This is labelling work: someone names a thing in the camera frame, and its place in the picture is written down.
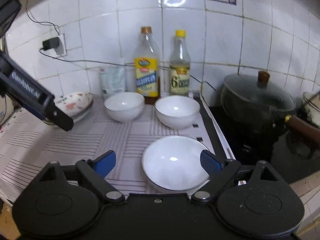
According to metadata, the white bowl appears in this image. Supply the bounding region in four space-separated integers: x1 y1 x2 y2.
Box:
104 92 145 123
155 95 200 130
141 135 209 192

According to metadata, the pink rabbit carrot plate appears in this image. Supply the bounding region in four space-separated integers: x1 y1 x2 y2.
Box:
54 92 93 117

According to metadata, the black power adapter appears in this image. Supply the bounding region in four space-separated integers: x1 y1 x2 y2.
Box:
42 37 60 51

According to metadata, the striped table mat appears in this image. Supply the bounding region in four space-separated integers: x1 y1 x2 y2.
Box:
1 97 234 205

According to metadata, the black cooking pot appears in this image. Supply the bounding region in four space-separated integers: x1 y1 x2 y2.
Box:
221 70 319 144

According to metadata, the white salt bag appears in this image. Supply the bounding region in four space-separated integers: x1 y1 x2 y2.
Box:
99 67 126 99

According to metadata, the clear vinegar bottle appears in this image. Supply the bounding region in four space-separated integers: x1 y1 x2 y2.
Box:
170 30 190 96

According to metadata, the enamel pot with rim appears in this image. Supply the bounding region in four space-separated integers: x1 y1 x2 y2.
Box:
302 92 319 128

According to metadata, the yellow label oil bottle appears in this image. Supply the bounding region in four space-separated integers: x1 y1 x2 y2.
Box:
133 26 160 105

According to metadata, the white wall socket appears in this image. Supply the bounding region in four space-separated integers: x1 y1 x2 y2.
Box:
53 33 67 57

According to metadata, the black adapter cable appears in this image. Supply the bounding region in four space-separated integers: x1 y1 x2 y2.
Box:
25 0 226 98

